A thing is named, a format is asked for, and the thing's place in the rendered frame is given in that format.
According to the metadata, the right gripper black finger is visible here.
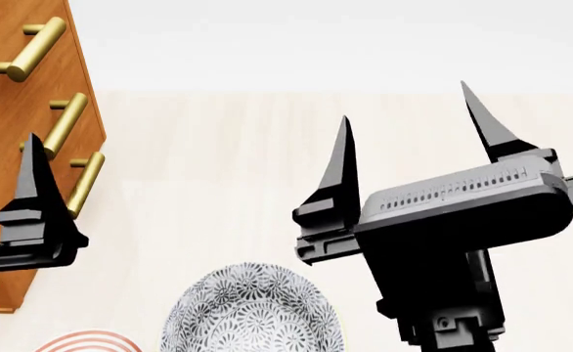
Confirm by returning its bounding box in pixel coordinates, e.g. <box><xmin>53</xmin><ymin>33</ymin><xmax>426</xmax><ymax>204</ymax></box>
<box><xmin>291</xmin><ymin>114</ymin><xmax>362</xmax><ymax>241</ymax></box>
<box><xmin>460</xmin><ymin>79</ymin><xmax>543</xmax><ymax>164</ymax></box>

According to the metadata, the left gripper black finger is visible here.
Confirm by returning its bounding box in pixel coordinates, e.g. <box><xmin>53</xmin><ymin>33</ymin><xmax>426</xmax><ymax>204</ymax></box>
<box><xmin>0</xmin><ymin>132</ymin><xmax>90</xmax><ymax>250</ymax></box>

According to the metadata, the wooden drawer cabinet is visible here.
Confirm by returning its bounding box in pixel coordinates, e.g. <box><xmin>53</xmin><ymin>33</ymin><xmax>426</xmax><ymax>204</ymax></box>
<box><xmin>0</xmin><ymin>0</ymin><xmax>108</xmax><ymax>315</ymax></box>

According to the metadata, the white plate with red rings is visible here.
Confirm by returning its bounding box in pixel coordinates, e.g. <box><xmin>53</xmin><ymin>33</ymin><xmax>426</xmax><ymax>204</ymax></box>
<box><xmin>31</xmin><ymin>329</ymin><xmax>144</xmax><ymax>352</ymax></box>

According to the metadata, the grey floral patterned plate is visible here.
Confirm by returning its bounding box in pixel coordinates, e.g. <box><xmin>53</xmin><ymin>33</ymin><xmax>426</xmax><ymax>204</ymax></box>
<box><xmin>159</xmin><ymin>261</ymin><xmax>347</xmax><ymax>352</ymax></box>

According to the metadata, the long brass drawer handle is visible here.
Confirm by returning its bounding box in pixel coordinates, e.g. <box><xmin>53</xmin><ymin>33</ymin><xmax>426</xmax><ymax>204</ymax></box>
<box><xmin>66</xmin><ymin>151</ymin><xmax>107</xmax><ymax>220</ymax></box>
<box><xmin>0</xmin><ymin>16</ymin><xmax>67</xmax><ymax>84</ymax></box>
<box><xmin>20</xmin><ymin>91</ymin><xmax>90</xmax><ymax>161</ymax></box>

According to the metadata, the grey vented wrist camera box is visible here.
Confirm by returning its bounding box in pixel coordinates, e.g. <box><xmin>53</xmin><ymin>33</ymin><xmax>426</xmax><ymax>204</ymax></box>
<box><xmin>353</xmin><ymin>147</ymin><xmax>573</xmax><ymax>255</ymax></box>

